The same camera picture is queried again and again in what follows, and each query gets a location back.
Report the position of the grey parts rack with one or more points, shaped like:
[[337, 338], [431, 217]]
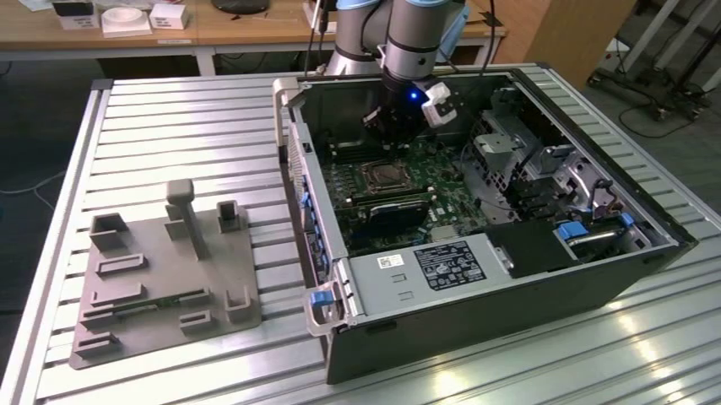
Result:
[[158, 261]]

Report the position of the wooden desk with white legs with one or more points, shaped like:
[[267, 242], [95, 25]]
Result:
[[254, 25]]

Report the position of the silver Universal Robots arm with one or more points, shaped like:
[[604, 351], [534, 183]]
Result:
[[411, 59]]

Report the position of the white block with round recess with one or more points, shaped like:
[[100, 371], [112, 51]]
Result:
[[127, 29]]

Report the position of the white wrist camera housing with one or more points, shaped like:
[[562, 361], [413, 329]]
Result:
[[439, 107]]

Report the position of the white box with black top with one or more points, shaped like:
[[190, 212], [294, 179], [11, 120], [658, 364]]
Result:
[[74, 21]]

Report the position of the silver power supply with labels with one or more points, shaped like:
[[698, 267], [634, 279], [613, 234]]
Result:
[[383, 287]]

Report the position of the black open PC case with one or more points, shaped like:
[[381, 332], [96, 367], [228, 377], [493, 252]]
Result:
[[506, 320]]

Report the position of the small silver finned heatsink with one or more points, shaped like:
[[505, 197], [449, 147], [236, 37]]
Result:
[[446, 233]]

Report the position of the blue case latch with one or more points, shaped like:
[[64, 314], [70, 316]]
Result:
[[321, 299]]

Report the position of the black graphics card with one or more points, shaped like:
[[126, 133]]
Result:
[[394, 223]]

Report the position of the CPU socket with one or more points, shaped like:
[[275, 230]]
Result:
[[394, 191]]

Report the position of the silver embossed metal bracket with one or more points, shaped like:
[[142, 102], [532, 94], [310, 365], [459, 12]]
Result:
[[498, 143]]

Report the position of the white metal frame cart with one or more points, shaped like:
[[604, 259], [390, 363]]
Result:
[[648, 38]]

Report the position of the green RAM stick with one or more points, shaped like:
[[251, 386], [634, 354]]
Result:
[[146, 306]]

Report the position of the wooden cabinet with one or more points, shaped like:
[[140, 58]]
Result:
[[574, 38]]

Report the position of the silver CPU with green rim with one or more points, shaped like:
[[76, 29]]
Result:
[[387, 174]]

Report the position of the plain white box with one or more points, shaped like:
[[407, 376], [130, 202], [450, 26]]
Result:
[[168, 19]]

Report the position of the blue plastic drive clip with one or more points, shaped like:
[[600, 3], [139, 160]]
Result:
[[570, 232]]

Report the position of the grey metal drive cage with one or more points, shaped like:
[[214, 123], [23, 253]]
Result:
[[490, 177]]

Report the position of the black round object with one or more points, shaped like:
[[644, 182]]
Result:
[[242, 5]]

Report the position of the black plastic shroud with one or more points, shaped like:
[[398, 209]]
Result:
[[529, 249]]

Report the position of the green motherboard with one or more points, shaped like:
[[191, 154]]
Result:
[[450, 202]]

